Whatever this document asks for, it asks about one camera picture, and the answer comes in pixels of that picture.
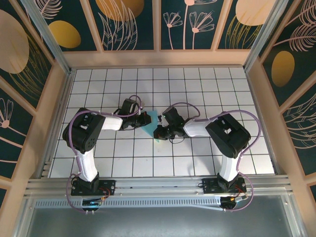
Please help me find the aluminium corner post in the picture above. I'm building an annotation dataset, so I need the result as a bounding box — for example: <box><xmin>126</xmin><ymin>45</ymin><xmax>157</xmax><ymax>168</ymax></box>
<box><xmin>243</xmin><ymin>0</ymin><xmax>290</xmax><ymax>72</ymax></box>
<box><xmin>19</xmin><ymin>0</ymin><xmax>74</xmax><ymax>75</ymax></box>

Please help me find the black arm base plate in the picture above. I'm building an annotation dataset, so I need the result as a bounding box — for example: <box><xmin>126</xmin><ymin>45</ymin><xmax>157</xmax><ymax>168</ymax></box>
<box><xmin>202</xmin><ymin>177</ymin><xmax>247</xmax><ymax>195</ymax></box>
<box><xmin>71</xmin><ymin>179</ymin><xmax>116</xmax><ymax>196</ymax></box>

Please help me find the light blue paper sheet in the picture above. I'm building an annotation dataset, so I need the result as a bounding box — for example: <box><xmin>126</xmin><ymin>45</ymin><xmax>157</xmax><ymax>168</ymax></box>
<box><xmin>140</xmin><ymin>109</ymin><xmax>161</xmax><ymax>144</ymax></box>

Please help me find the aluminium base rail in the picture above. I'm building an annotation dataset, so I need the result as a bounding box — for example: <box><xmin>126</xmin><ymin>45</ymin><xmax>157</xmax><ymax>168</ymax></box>
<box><xmin>24</xmin><ymin>174</ymin><xmax>293</xmax><ymax>198</ymax></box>

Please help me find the aluminium side rail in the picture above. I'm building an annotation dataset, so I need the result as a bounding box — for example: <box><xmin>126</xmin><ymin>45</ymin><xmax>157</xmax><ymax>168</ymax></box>
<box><xmin>37</xmin><ymin>70</ymin><xmax>76</xmax><ymax>178</ymax></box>
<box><xmin>244</xmin><ymin>69</ymin><xmax>282</xmax><ymax>176</ymax></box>

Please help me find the grey slotted cable duct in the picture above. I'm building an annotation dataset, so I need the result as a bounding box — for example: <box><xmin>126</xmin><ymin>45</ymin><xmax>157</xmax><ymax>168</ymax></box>
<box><xmin>34</xmin><ymin>196</ymin><xmax>224</xmax><ymax>212</ymax></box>

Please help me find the purple cable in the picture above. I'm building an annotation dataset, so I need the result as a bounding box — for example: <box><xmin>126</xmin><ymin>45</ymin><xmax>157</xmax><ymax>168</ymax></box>
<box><xmin>171</xmin><ymin>101</ymin><xmax>262</xmax><ymax>213</ymax></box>
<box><xmin>66</xmin><ymin>94</ymin><xmax>147</xmax><ymax>213</ymax></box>

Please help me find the control board with wires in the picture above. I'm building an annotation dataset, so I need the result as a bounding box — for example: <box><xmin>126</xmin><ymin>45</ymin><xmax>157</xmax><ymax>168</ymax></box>
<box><xmin>81</xmin><ymin>196</ymin><xmax>104</xmax><ymax>215</ymax></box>
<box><xmin>220</xmin><ymin>192</ymin><xmax>249</xmax><ymax>212</ymax></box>

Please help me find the grey metal sheet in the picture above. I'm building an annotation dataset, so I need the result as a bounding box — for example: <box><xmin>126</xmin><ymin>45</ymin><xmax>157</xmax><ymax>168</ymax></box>
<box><xmin>13</xmin><ymin>194</ymin><xmax>306</xmax><ymax>237</ymax></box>

